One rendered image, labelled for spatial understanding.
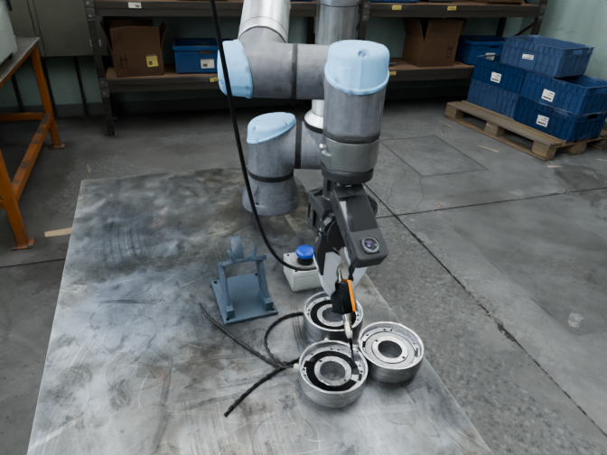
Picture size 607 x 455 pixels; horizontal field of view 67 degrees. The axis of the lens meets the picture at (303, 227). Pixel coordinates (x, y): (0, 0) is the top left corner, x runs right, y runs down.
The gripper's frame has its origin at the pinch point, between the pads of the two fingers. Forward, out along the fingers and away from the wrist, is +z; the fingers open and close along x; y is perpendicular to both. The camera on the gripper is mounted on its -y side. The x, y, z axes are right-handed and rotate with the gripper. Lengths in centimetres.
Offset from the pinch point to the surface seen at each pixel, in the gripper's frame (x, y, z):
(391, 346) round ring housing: -8.7, -3.4, 11.6
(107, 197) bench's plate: 35, 69, 13
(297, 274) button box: 0.8, 16.9, 9.2
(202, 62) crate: -37, 348, 39
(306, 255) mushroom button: -1.6, 18.6, 6.1
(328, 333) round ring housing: 1.1, 1.1, 10.0
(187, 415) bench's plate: 25.4, -4.6, 13.4
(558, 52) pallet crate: -296, 234, 17
